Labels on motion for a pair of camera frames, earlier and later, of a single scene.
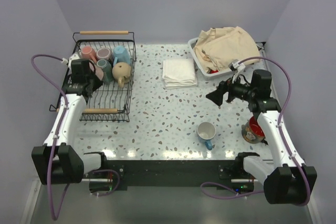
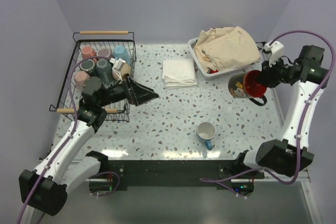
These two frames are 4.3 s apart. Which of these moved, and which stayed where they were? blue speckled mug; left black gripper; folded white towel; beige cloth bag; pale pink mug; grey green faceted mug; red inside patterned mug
Moved: red inside patterned mug; left black gripper; pale pink mug
Stayed: blue speckled mug; folded white towel; grey green faceted mug; beige cloth bag
